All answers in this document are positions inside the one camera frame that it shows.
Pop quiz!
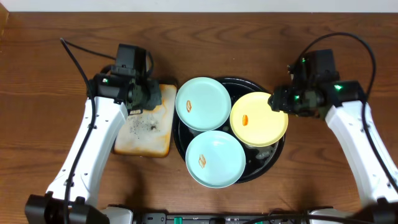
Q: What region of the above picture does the yellow plate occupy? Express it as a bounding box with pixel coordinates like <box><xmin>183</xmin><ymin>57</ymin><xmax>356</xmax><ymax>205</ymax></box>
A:
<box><xmin>229</xmin><ymin>91</ymin><xmax>289</xmax><ymax>147</ymax></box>

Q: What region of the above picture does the light blue plate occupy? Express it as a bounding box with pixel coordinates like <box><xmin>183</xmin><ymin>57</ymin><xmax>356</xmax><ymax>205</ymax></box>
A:
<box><xmin>175</xmin><ymin>77</ymin><xmax>231</xmax><ymax>131</ymax></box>
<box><xmin>185</xmin><ymin>131</ymin><xmax>246</xmax><ymax>189</ymax></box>

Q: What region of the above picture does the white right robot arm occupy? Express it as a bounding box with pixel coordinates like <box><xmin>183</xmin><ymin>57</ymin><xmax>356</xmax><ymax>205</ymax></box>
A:
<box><xmin>268</xmin><ymin>81</ymin><xmax>397</xmax><ymax>223</ymax></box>

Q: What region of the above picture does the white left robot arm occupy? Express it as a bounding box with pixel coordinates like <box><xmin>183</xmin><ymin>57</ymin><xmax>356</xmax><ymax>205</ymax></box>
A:
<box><xmin>25</xmin><ymin>73</ymin><xmax>161</xmax><ymax>223</ymax></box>

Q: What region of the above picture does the round black tray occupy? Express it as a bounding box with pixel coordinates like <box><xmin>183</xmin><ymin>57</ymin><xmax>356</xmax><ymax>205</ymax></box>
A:
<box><xmin>172</xmin><ymin>77</ymin><xmax>285</xmax><ymax>184</ymax></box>

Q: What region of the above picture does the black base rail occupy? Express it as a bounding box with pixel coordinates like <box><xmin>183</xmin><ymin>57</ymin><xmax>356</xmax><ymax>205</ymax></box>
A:
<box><xmin>133</xmin><ymin>212</ymin><xmax>312</xmax><ymax>224</ymax></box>

